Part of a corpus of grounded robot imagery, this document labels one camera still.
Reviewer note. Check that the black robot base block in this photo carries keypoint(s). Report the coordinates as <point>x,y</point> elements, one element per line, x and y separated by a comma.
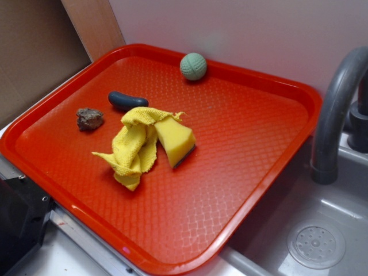
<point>25,211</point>

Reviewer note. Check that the yellow cloth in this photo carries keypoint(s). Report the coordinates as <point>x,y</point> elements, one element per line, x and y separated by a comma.
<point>134,149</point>

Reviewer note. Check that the yellow sponge wedge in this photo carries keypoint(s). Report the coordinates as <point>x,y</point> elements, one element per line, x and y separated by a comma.
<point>177,140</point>

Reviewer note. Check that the red plastic tray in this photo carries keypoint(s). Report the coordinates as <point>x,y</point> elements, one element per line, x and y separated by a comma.
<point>248,125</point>

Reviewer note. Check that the green dimpled ball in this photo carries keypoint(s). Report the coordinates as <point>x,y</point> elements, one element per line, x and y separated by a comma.
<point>193,66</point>

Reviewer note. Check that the dark grey bean-shaped object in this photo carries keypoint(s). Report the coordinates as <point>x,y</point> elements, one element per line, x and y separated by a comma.
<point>125,102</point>

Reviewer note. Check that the brown rock-like lump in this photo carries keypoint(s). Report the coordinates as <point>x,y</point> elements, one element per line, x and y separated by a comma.
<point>89,119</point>

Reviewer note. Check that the grey curved faucet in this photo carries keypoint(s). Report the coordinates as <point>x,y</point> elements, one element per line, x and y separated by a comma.
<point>342,92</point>

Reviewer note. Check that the grey plastic sink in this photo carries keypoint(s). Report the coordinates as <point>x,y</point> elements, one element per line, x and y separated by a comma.
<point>259,246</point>

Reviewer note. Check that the round sink drain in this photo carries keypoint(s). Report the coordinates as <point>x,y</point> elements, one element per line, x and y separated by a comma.
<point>316,244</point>

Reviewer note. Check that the brown cardboard panel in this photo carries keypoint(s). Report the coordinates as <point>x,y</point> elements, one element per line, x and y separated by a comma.
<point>43,43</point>

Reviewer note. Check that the dark faucet handle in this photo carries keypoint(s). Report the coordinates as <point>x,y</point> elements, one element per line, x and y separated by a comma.
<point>357,139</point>

